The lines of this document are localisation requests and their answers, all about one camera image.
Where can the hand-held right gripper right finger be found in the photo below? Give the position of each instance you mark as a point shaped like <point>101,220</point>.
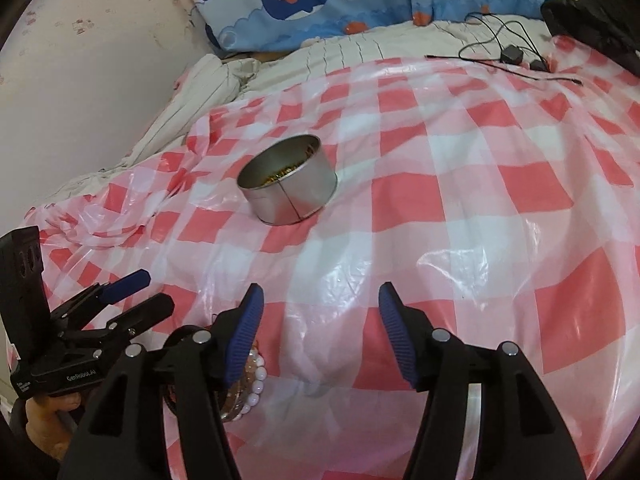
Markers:
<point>400,340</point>

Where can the colourful beaded jewelry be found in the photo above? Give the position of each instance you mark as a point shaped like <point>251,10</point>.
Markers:
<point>280,174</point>

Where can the person's left forearm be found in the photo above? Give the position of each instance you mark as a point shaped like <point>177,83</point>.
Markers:
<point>17,425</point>

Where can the person's left hand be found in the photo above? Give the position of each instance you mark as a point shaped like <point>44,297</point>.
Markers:
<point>47,420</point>

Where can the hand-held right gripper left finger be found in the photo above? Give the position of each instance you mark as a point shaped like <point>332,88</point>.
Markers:
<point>245,340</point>

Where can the red white checked plastic sheet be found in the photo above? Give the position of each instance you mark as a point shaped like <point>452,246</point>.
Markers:
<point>450,210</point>

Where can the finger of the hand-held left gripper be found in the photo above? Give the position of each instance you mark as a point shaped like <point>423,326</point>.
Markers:
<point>127,285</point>
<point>145,312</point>

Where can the black garment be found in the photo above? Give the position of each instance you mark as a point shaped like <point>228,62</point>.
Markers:
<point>590,15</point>

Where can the striped beige bed sheet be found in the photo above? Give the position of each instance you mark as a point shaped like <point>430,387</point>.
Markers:
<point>300,65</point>

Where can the black power adapter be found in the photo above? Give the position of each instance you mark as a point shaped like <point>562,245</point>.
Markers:
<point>511,55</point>
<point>538,65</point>

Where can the round metal tin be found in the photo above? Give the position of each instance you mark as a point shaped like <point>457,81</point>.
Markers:
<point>295,195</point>

